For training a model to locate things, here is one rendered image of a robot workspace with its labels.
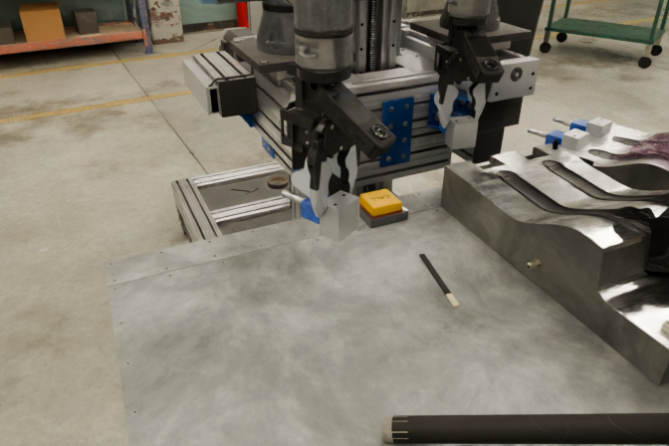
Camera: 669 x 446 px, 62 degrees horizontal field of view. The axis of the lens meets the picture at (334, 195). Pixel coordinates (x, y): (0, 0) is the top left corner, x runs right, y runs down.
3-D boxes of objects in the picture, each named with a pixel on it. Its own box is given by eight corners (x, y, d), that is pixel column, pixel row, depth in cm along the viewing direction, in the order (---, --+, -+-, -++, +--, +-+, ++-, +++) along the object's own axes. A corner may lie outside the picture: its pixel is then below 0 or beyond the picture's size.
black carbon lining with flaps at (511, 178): (488, 182, 105) (495, 135, 100) (555, 167, 111) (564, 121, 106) (645, 290, 77) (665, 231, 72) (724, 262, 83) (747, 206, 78)
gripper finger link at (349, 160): (333, 180, 89) (323, 132, 83) (362, 192, 86) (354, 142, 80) (320, 191, 87) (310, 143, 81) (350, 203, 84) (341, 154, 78)
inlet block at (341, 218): (273, 213, 88) (271, 183, 85) (295, 201, 91) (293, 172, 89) (338, 242, 81) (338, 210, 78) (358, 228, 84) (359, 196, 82)
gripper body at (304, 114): (315, 132, 84) (314, 53, 78) (360, 147, 80) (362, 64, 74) (280, 148, 79) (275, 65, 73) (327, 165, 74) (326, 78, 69)
